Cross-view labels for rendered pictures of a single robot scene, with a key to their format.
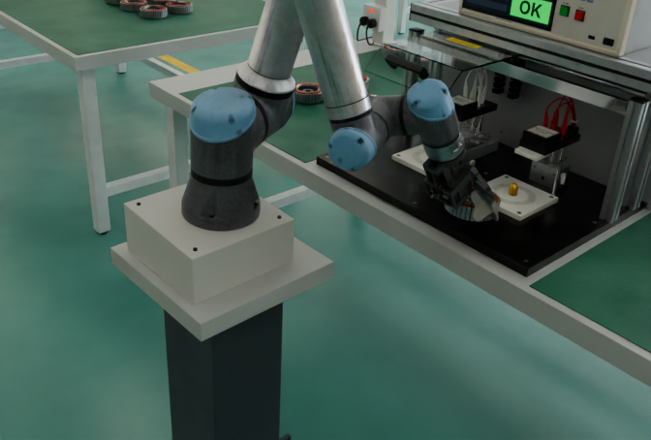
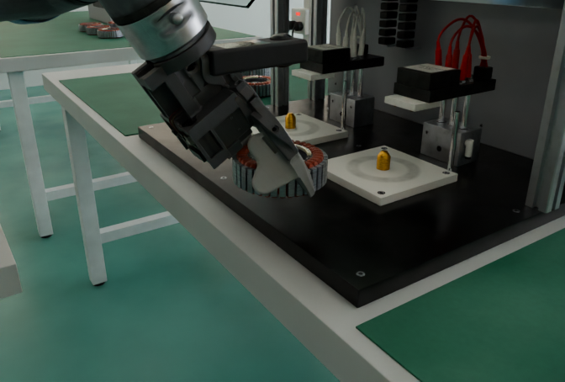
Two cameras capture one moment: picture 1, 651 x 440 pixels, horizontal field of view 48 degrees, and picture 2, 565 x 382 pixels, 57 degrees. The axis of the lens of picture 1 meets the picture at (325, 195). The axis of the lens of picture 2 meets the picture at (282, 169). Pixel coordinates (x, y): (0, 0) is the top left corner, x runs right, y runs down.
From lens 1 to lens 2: 1.01 m
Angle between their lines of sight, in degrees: 10
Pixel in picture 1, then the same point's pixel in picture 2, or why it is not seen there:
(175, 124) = (68, 118)
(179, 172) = (78, 171)
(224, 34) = not seen: hidden behind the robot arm
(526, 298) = (345, 356)
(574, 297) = (450, 359)
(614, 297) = (545, 364)
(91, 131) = (23, 135)
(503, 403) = not seen: outside the picture
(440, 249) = (230, 249)
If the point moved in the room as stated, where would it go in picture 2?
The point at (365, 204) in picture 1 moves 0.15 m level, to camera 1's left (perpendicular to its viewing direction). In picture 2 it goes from (161, 183) to (73, 177)
